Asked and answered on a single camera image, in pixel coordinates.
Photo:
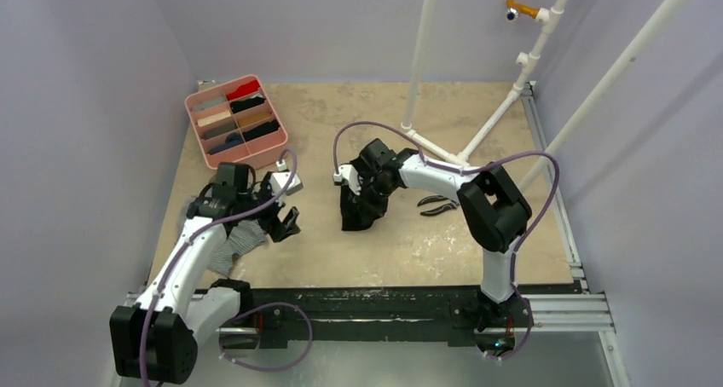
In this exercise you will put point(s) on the black rolled garment upper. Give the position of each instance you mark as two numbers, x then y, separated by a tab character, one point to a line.
242	105

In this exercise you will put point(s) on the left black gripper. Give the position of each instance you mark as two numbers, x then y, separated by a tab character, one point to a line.
275	228

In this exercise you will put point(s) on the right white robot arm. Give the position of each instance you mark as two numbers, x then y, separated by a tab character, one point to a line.
496	212

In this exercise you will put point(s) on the black rolled garment lower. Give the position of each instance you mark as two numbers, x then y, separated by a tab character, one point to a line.
262	129

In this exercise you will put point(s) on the black underwear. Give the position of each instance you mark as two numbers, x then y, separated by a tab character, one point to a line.
353	218

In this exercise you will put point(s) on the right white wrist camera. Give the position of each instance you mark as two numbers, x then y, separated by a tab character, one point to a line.
347	175

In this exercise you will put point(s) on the pink divided organizer tray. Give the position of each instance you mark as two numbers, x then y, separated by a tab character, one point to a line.
236	121

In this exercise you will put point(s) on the white pvc pipe frame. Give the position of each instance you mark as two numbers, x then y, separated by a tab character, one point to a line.
548	19

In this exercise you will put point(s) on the aluminium rail frame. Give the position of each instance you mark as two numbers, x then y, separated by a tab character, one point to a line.
553	309

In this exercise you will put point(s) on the grey striped underwear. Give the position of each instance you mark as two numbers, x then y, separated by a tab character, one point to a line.
212	243

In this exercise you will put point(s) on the orange mounted camera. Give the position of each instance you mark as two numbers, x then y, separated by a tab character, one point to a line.
515	9

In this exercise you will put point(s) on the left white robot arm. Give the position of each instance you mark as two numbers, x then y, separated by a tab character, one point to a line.
156	338

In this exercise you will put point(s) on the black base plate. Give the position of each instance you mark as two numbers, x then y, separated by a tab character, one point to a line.
459	316

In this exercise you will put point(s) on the black rolled garment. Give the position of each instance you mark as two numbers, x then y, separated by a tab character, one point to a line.
262	129
242	105

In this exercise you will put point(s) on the red rolled garment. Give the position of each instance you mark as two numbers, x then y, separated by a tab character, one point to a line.
242	90

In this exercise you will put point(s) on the dark grey rolled garment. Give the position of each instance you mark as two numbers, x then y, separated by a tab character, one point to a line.
220	130

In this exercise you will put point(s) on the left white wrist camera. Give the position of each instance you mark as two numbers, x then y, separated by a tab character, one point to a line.
283	182

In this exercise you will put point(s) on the navy rolled garment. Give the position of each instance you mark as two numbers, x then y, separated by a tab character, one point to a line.
232	140

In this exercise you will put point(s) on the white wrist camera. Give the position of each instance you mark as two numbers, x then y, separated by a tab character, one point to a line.
283	182
347	175

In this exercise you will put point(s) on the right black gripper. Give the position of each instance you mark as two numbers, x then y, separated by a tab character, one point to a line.
361	193

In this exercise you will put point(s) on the beige rolled garment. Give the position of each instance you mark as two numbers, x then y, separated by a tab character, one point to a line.
214	118

